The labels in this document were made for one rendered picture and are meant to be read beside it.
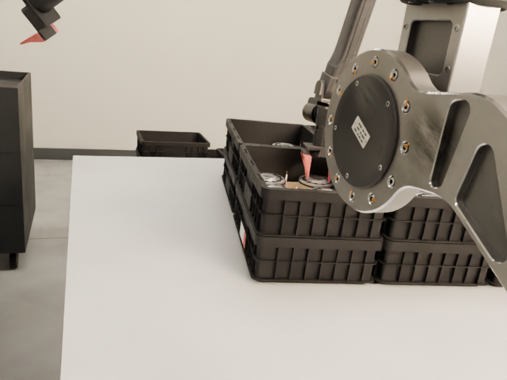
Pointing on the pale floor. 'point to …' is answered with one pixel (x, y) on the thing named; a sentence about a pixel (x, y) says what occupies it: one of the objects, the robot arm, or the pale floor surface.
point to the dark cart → (16, 163)
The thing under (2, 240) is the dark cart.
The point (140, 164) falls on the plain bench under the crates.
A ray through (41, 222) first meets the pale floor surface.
